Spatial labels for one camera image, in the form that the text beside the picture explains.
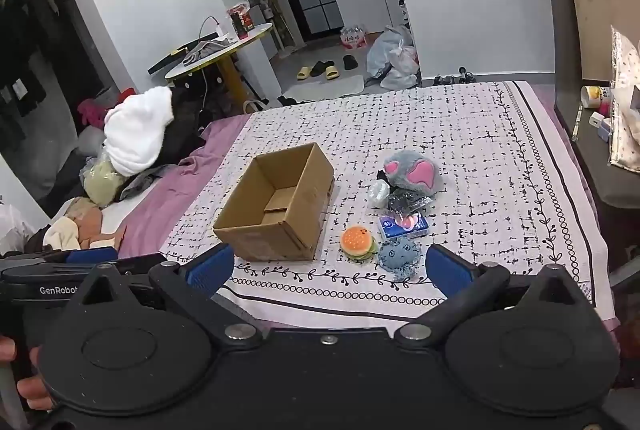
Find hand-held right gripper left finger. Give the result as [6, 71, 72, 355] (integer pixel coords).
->
[75, 243, 263, 352]

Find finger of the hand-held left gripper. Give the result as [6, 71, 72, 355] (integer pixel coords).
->
[0, 246, 121, 267]

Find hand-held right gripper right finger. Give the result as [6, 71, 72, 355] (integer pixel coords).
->
[393, 243, 596, 353]

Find small blue octopus plush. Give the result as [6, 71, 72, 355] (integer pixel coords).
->
[376, 237, 423, 282]

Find brown cardboard box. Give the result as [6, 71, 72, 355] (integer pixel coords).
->
[212, 141, 336, 262]

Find blue tissue packet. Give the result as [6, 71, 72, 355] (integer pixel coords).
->
[377, 212, 430, 240]

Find black glitter packet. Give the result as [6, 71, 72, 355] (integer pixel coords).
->
[387, 190, 431, 217]

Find small burger plush toy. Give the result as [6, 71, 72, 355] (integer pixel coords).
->
[341, 226, 379, 262]

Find small white plastic pouch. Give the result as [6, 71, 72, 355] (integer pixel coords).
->
[367, 181, 393, 210]

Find grey-blue plush toy pink ears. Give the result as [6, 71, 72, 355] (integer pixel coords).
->
[382, 150, 443, 197]

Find pale yellow soft bundle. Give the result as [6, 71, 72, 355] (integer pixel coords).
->
[82, 157, 128, 206]

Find person's left hand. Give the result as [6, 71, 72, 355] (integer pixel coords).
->
[0, 337, 54, 412]

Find beige clothing pile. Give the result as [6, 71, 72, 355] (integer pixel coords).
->
[42, 197, 128, 252]

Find pink bed sheet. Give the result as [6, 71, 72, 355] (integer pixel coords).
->
[100, 112, 251, 258]

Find white fluffy garment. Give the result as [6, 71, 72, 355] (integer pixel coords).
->
[103, 86, 173, 177]

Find white black printed blanket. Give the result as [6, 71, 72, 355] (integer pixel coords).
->
[160, 80, 618, 336]

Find dark clothes pile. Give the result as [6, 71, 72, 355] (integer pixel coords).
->
[120, 85, 207, 201]

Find red garment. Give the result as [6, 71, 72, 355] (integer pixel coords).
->
[77, 97, 108, 126]

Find black dumbbell set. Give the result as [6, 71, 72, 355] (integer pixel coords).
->
[432, 67, 476, 86]

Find black flat board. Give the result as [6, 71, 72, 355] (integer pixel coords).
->
[148, 42, 201, 75]

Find white floor mat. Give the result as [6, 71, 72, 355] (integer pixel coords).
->
[282, 75, 366, 103]

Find grey cloth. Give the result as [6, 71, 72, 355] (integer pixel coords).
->
[181, 39, 236, 67]

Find white yellow cup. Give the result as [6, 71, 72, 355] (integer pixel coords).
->
[580, 85, 613, 111]

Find round white table yellow leg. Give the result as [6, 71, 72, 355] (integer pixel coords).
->
[164, 22, 275, 108]

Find grey plastic bag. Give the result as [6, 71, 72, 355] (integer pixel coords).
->
[366, 25, 415, 76]

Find white dotted plastic bag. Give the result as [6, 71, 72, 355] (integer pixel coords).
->
[607, 25, 640, 173]

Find red canister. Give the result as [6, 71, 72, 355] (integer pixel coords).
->
[227, 2, 256, 40]

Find pack of water bottles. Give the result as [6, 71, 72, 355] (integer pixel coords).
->
[340, 25, 370, 48]

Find white charger cable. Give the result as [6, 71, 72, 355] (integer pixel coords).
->
[200, 16, 227, 41]

